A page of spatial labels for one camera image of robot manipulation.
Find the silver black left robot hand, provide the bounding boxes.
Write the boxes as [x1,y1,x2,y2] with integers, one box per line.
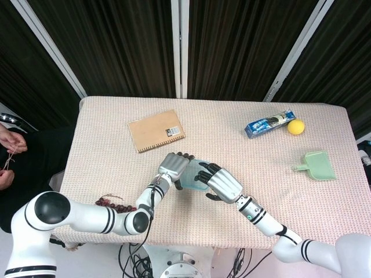
[158,151,195,191]

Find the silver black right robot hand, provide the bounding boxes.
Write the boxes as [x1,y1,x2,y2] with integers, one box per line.
[193,161,244,204]

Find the bystander bare hand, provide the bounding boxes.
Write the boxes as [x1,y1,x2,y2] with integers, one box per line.
[0,169,15,191]
[0,123,28,154]

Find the clear plastic container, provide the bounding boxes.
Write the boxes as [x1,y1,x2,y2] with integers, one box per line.
[181,158,212,192]

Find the blue container lid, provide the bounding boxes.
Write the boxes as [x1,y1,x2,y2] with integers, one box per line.
[181,158,212,193]

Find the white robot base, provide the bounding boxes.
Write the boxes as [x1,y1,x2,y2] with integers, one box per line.
[143,244,217,278]

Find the glossy black curved object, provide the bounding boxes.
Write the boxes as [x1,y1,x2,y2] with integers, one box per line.
[0,112,39,133]

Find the bystander black clothing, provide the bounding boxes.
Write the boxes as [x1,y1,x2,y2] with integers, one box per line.
[0,127,75,234]

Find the brown spiral-bound notebook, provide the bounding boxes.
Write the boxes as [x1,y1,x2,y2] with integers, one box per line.
[128,109,186,154]

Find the beige waffle-weave tablecloth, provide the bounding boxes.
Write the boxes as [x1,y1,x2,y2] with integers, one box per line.
[53,96,359,251]

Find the blue cookie package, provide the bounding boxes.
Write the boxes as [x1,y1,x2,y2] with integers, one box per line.
[243,109,296,140]

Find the dark red grape bunch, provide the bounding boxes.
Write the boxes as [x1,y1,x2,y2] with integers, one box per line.
[95,193,137,214]

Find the dark curtain panel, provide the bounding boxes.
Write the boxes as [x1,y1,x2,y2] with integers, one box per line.
[272,0,371,140]
[0,0,82,133]
[27,0,177,99]
[187,0,321,101]

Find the green plastic dustpan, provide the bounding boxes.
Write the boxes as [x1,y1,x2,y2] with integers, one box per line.
[291,149,337,182]

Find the white black device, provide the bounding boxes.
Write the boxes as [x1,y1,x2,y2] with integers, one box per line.
[358,140,371,166]

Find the thin beige string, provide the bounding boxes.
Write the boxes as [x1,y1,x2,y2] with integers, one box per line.
[2,144,19,172]

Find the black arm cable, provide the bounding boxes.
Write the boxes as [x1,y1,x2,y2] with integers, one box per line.
[141,177,162,247]

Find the black floor cable bundle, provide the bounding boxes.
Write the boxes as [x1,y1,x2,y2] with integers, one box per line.
[118,242,157,278]
[230,247,273,278]

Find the white frame post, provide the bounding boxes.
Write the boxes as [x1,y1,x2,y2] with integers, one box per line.
[10,0,87,98]
[170,0,190,99]
[263,0,336,103]

